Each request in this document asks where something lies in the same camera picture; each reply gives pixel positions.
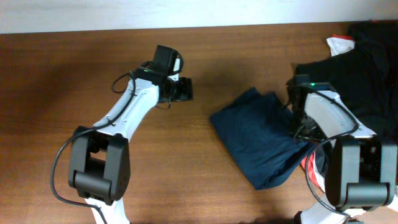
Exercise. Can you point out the black garment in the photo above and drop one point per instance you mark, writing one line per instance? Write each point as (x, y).
(366, 76)

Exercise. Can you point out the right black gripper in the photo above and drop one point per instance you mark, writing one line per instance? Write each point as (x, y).
(316, 135)

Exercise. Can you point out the red and white garment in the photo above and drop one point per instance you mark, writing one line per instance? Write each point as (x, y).
(340, 44)

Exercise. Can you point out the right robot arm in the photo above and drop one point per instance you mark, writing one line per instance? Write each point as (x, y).
(362, 168)

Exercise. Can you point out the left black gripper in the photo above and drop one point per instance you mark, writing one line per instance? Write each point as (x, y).
(183, 89)

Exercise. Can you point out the navy blue shorts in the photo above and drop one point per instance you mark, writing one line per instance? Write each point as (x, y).
(255, 131)

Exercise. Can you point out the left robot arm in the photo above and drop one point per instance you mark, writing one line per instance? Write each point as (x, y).
(99, 166)

